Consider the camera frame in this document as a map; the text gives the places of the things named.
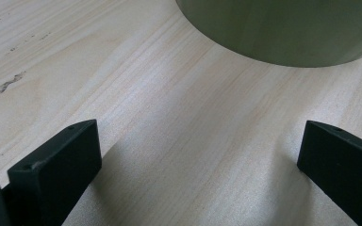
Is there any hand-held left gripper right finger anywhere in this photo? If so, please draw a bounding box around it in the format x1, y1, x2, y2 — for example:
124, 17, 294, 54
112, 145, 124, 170
296, 120, 362, 226

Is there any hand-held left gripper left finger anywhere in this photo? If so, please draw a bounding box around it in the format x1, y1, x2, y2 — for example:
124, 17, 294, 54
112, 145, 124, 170
7, 119, 103, 226

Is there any olive green plastic bin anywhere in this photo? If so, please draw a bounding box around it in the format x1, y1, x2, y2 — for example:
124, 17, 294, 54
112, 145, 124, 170
174, 0, 362, 69

